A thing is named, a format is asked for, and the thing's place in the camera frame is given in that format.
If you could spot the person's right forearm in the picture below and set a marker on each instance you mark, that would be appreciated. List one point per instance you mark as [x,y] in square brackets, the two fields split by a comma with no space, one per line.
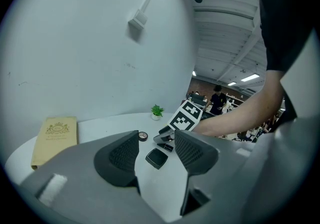
[240,113]

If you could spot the square dark compact case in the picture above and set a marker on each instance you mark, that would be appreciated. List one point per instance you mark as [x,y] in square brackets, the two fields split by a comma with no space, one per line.
[156,158]

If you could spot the round compact mirror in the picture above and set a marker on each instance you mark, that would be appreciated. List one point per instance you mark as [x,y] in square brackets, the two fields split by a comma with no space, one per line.
[143,136]

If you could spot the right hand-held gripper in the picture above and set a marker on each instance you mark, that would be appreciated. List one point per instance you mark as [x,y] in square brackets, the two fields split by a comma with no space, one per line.
[185,118]

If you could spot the person's black shirt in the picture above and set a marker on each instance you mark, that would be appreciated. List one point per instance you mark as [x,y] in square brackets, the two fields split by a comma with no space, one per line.
[287,18]

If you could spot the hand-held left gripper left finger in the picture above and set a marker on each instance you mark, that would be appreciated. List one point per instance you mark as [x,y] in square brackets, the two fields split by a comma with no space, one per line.
[117,158]

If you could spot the small black stick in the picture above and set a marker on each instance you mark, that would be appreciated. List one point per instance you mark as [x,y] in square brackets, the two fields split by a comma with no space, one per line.
[165,147]

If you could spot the white wall box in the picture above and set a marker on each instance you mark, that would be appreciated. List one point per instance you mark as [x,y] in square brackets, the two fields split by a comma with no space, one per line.
[138,19]

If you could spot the small green potted plant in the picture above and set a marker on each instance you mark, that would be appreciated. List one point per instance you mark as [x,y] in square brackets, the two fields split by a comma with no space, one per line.
[157,112]

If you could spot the tan hardcover book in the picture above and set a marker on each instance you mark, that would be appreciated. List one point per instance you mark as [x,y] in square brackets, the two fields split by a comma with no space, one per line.
[56,140]

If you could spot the long ceiling light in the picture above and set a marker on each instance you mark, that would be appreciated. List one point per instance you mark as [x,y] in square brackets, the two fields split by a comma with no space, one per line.
[231,83]
[250,77]
[194,73]

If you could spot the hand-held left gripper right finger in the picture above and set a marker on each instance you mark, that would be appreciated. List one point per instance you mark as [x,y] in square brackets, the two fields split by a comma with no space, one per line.
[195,153]

